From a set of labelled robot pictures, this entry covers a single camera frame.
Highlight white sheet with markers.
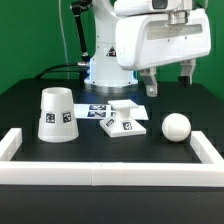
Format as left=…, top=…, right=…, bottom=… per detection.
left=74, top=104, right=148, bottom=120

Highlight white lamp base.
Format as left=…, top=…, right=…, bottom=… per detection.
left=100, top=99, right=146, bottom=138

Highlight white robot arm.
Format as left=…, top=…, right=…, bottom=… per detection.
left=85, top=0, right=211, bottom=97

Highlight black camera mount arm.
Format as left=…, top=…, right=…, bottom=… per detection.
left=70, top=0, right=92, bottom=62

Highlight black cable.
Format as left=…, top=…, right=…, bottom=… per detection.
left=34, top=60, right=90, bottom=80

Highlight white lamp bulb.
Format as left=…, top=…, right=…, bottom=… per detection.
left=162, top=113, right=191, bottom=142

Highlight white hanging cable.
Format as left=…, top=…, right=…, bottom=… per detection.
left=58, top=0, right=71, bottom=80

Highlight white lamp shade cone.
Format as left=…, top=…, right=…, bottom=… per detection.
left=38, top=87, right=79, bottom=143

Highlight white U-shaped fence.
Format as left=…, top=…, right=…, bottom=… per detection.
left=0, top=128, right=224, bottom=187

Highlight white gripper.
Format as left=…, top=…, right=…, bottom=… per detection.
left=115, top=9, right=211, bottom=97

